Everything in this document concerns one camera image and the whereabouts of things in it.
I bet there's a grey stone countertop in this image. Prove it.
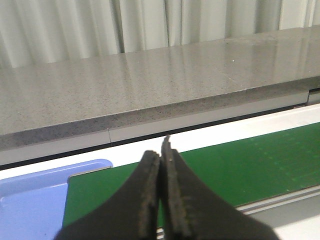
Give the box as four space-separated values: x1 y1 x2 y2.
0 25 320 151

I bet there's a white pleated curtain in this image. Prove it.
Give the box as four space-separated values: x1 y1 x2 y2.
0 0 320 68

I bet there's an aluminium conveyor side rail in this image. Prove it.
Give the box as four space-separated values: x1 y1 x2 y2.
154 184 320 238

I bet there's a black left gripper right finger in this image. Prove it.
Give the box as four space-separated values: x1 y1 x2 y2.
159 136 278 240

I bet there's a blue plastic tray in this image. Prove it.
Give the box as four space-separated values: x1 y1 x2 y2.
0 159 113 240

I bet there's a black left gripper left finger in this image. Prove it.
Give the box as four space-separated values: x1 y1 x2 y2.
55 150 160 240

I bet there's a white far conveyor rail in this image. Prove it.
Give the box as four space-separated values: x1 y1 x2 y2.
0 104 320 179

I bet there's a green conveyor belt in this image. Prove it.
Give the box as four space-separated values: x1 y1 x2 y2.
63 123 320 226

